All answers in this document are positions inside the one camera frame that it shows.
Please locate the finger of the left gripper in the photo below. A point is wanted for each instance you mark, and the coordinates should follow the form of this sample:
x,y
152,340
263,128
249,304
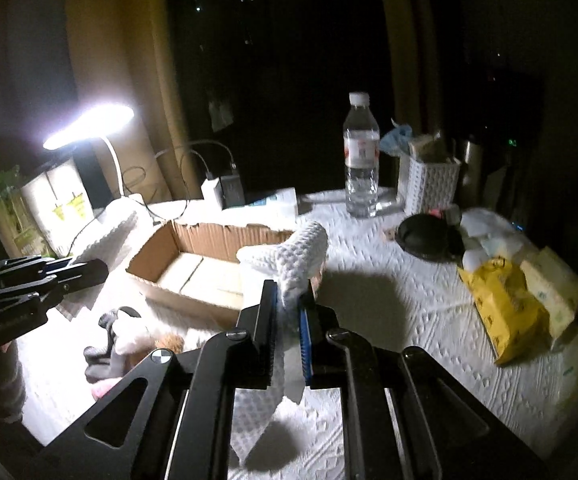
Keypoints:
x,y
30,267
29,294

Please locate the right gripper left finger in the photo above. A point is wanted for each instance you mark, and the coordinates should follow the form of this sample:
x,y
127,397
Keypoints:
x,y
257,359

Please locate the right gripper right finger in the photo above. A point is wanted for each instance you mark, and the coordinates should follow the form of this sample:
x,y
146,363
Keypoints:
x,y
320,364

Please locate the white textured towel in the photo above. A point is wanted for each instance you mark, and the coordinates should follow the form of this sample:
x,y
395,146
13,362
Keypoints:
x,y
291,265

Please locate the brown plush toy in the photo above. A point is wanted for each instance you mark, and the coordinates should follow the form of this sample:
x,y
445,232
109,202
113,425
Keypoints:
x,y
170,341

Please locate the grey dotted sock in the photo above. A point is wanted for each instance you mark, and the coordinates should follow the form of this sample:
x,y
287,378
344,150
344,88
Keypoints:
x,y
105,362

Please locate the green paper bag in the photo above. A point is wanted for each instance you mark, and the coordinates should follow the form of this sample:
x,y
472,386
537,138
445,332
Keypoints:
x,y
19,233

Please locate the cardboard box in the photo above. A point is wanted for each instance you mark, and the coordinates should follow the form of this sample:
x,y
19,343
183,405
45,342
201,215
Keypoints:
x,y
193,269

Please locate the white patterned tablecloth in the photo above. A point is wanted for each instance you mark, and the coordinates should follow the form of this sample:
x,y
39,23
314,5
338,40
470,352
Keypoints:
x,y
391,298

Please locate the white power strip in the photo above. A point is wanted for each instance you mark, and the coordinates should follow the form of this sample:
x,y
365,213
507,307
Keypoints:
x,y
283,201

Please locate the white power adapter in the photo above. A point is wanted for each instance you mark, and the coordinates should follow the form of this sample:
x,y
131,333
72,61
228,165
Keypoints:
x,y
212,193

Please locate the black power adapter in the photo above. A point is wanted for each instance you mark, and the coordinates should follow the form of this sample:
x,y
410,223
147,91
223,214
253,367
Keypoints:
x,y
232,190

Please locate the white desk lamp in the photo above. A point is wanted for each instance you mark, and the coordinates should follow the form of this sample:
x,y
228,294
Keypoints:
x,y
112,153

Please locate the black round bowl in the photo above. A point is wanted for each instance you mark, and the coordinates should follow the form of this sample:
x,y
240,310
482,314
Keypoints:
x,y
430,238

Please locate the yellow plastic bag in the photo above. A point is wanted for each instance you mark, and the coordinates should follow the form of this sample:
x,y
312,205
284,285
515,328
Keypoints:
x,y
514,320

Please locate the white perforated basket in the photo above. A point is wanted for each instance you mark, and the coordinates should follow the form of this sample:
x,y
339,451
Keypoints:
x,y
428,185

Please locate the crumpled white tissues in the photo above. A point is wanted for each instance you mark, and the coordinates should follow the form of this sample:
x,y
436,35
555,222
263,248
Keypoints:
x,y
486,235

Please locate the clear water bottle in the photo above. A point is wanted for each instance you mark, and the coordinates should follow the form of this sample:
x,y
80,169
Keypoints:
x,y
361,139

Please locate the yellow curtain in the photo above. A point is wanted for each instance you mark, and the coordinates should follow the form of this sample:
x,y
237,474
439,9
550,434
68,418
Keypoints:
x,y
121,50

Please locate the pale yellow tissue pack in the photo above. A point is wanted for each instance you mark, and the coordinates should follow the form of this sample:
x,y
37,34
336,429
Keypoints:
x,y
553,283

